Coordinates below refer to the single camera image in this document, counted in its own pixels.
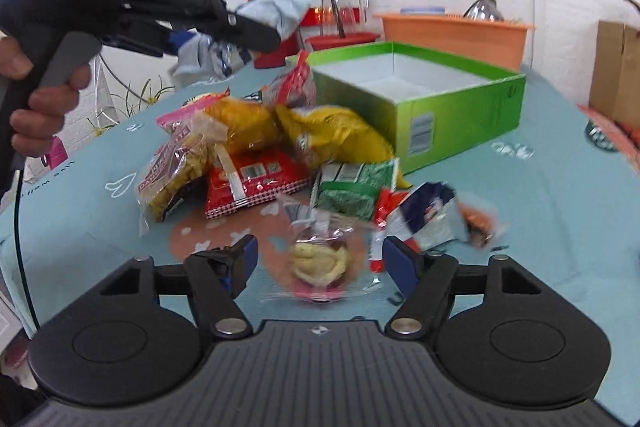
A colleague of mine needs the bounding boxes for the teal tablecloth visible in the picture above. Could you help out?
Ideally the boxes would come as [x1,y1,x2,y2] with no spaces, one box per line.
[1,72,639,424]

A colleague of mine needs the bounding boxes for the brown cardboard box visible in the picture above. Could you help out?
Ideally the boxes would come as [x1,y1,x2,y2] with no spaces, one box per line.
[589,20,640,129]

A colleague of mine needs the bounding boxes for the clear yellow pastry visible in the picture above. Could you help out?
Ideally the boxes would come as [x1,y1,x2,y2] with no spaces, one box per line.
[262,195,383,303]

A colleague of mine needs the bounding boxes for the clear bag yellow chips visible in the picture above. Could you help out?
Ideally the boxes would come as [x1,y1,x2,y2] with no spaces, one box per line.
[136,110,228,230]

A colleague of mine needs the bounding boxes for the red checkered snack pack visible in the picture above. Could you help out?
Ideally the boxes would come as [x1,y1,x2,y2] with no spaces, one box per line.
[205,145,311,220]

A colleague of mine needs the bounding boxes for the orange plastic basin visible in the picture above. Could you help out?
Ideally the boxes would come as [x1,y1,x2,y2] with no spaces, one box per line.
[376,13,535,70]

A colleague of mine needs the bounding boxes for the person's left hand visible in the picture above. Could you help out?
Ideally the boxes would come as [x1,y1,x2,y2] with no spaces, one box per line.
[1,37,91,157]

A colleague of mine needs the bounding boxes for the green snack packet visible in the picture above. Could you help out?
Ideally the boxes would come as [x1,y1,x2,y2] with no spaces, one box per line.
[310,158,399,221]

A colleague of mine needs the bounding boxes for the small red plastic basket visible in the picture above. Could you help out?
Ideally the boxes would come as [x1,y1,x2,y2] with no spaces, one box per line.
[305,31,380,51]

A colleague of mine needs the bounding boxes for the steel bowl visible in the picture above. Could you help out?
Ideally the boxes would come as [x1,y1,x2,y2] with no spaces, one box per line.
[463,0,504,22]

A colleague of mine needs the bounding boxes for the orange yellow snack bag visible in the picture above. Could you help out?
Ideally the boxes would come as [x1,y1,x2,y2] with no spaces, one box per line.
[204,96,283,154]

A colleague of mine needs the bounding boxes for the round tin blue lid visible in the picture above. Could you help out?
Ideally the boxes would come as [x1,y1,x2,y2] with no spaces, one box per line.
[399,5,446,15]

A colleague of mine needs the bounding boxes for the blue white snack packet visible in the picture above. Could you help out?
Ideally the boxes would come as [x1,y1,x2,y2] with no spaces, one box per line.
[369,182,506,273]

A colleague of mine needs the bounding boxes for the green cardboard box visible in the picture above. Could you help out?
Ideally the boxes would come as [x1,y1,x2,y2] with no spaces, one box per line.
[307,42,526,174]

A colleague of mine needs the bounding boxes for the red clear snack bag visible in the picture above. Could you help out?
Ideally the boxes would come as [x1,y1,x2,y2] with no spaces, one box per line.
[262,51,317,108]

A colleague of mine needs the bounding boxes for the clear glass pitcher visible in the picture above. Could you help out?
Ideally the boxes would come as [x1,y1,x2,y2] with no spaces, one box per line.
[320,0,367,38]

